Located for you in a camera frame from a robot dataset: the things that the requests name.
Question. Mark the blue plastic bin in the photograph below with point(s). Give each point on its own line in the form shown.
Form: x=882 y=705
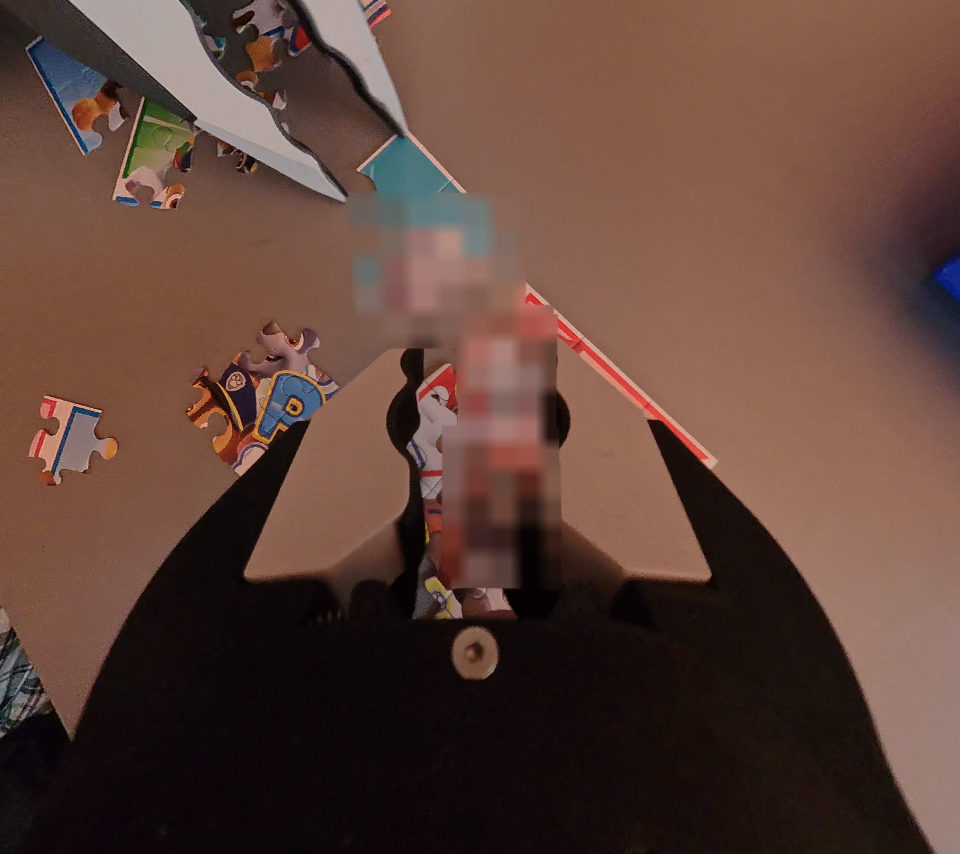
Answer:
x=949 y=278

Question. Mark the navy orange puzzle piece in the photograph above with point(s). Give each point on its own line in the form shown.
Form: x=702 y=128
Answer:
x=225 y=412

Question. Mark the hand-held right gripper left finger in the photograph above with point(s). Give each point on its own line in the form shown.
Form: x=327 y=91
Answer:
x=337 y=509

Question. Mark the assembled pink red puzzle section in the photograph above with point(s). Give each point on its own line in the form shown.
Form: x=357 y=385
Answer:
x=431 y=412

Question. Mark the white orange red puzzle piece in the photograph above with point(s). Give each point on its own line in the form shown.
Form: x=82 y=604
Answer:
x=262 y=18

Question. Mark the plaid shirt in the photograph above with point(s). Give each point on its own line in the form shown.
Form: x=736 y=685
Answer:
x=19 y=681

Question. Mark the assembled teal puzzle section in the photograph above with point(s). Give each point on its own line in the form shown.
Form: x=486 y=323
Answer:
x=405 y=172

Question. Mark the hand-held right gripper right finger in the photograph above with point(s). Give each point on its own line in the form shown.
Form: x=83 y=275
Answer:
x=630 y=509

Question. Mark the green puzzle section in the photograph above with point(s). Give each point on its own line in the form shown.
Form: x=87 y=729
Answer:
x=154 y=138

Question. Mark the pink blue puzzle piece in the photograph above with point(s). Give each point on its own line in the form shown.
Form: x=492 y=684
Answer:
x=71 y=434

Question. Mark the assembled logo puzzle section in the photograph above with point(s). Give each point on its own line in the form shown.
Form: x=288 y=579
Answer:
x=289 y=404

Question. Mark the assembled light blue puzzle section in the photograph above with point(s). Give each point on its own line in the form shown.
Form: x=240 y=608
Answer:
x=60 y=74

